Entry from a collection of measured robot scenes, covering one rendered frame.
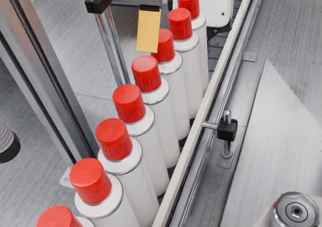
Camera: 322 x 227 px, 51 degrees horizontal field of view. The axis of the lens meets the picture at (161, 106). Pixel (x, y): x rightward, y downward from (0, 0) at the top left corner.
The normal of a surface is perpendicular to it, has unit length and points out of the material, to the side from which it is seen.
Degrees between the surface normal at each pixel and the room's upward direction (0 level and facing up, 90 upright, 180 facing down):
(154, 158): 90
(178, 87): 90
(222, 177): 0
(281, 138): 0
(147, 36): 55
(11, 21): 90
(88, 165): 2
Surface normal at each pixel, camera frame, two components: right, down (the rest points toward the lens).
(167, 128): 0.67, 0.48
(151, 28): -0.37, 0.20
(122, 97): -0.11, -0.69
